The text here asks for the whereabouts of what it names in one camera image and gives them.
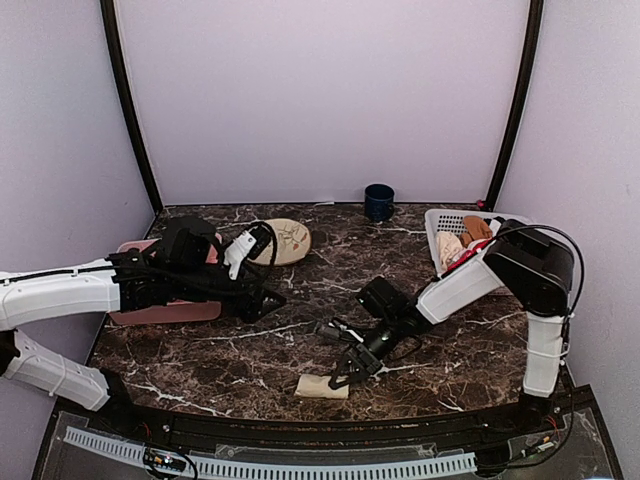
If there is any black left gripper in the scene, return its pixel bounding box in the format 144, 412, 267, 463
170, 263, 287, 325

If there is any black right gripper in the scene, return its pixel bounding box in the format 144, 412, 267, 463
330, 314, 403, 388

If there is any cream underwear with navy trim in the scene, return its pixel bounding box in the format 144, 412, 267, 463
294, 374, 349, 400

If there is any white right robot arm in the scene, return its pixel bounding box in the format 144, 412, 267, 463
328, 220, 585, 434

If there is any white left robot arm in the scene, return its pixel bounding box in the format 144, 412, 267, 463
1, 250, 285, 436

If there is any bird pattern ceramic plate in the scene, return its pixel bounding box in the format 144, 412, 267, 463
266, 218, 312, 267

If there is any pink divided organizer box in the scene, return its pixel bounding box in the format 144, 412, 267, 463
107, 238, 224, 326

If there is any dark blue mug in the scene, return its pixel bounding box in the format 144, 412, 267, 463
364, 184, 395, 223

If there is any beige garment in basket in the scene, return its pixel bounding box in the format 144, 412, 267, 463
436, 231, 466, 269

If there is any red garment in basket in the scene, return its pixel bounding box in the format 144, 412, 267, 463
457, 239, 493, 262

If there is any white plastic laundry basket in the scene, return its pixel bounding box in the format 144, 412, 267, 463
424, 208, 536, 279

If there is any brown garment in basket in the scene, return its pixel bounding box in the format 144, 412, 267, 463
460, 215, 494, 248

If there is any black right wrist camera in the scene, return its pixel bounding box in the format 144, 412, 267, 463
356, 276, 409, 321

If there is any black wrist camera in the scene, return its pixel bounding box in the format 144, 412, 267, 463
356, 276, 409, 321
157, 216, 217, 267

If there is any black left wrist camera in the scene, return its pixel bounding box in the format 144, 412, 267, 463
157, 216, 217, 267

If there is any grey slotted cable duct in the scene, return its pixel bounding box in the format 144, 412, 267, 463
63, 426, 478, 480

